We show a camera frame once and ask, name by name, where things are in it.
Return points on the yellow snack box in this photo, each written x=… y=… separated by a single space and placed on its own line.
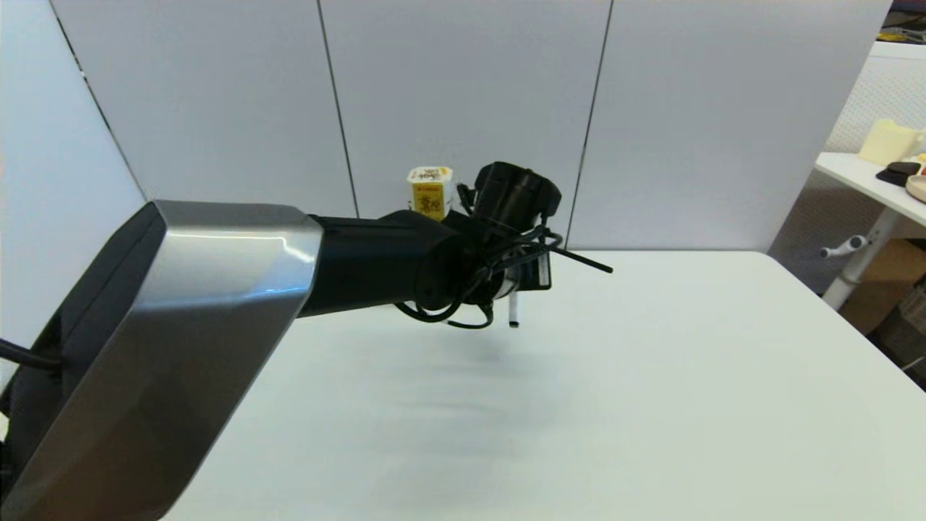
x=430 y=188

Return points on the flat black object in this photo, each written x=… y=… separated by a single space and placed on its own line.
x=897 y=173

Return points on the cream plastic container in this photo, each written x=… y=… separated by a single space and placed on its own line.
x=884 y=143

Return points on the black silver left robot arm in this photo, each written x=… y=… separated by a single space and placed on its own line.
x=181 y=325

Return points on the beige bowl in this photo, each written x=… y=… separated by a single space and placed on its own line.
x=916 y=190

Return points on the brown cardboard box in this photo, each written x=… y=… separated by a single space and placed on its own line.
x=886 y=278

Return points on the white side table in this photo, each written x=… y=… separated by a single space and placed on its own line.
x=861 y=178

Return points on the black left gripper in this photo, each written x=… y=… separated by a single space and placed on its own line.
x=534 y=271

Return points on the white marker with black caps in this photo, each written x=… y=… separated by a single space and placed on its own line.
x=514 y=311

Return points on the white table leg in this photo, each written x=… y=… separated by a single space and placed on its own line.
x=857 y=268

